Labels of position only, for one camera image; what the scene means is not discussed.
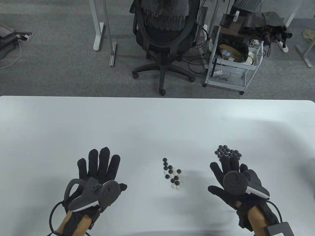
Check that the black left wrist sensor box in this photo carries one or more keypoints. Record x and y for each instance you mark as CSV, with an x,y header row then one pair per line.
x,y
55,234

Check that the beige shoe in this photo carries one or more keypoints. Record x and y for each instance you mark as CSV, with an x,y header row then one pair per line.
x,y
309,35

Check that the group of black go stones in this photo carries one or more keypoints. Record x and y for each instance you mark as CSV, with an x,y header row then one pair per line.
x,y
227,151

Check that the aluminium profile post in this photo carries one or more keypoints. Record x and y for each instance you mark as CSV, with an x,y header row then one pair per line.
x,y
112,54

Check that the white wheeled utility cart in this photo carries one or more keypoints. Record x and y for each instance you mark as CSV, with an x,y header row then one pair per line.
x,y
236,82

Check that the white power adapter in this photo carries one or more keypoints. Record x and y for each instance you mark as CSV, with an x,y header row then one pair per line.
x,y
253,55

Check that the black crumpled cloth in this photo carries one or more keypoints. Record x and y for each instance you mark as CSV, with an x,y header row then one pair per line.
x,y
265,22

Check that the grey desk leg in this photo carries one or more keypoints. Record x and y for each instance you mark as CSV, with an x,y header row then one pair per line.
x,y
306,57

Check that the grey white right hand controller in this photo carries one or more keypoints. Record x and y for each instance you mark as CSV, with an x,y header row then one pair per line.
x,y
235,183

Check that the small white bottle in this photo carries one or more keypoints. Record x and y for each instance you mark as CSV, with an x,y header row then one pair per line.
x,y
237,16

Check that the person's right hand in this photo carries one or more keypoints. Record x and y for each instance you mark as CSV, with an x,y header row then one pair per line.
x,y
242,206

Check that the white slanted desk leg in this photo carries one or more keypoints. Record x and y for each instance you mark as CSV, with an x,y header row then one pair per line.
x,y
291,14

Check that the black wrist sensor box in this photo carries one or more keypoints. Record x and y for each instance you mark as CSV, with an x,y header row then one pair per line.
x,y
55,234
279,229

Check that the black and tan bag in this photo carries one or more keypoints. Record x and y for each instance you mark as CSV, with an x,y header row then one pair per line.
x,y
242,52

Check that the black mesh office chair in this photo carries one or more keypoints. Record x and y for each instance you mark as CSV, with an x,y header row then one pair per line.
x,y
162,41

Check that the floor socket box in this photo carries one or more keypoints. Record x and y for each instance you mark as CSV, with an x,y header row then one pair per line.
x,y
24,36

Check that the person's right forearm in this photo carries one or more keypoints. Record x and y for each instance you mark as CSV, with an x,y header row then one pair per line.
x,y
257,221

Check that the dark grey left hand controller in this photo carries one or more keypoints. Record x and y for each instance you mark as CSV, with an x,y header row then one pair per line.
x,y
109,193

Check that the pile of mixed go stones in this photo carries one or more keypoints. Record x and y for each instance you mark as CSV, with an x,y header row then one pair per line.
x,y
176,177

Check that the person's left forearm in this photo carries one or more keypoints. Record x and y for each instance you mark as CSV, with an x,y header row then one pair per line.
x,y
82,227

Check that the group of white go stones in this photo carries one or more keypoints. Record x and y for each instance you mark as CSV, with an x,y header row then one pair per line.
x,y
111,157

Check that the white power strip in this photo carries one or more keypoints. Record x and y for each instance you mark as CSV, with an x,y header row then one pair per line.
x,y
216,73

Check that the person's left hand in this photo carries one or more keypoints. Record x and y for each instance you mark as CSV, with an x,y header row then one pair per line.
x,y
98,172

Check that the black right wrist sensor box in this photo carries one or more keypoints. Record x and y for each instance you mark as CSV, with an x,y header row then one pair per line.
x,y
279,229

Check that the black phone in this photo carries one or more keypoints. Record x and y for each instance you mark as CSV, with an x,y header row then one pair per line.
x,y
226,21

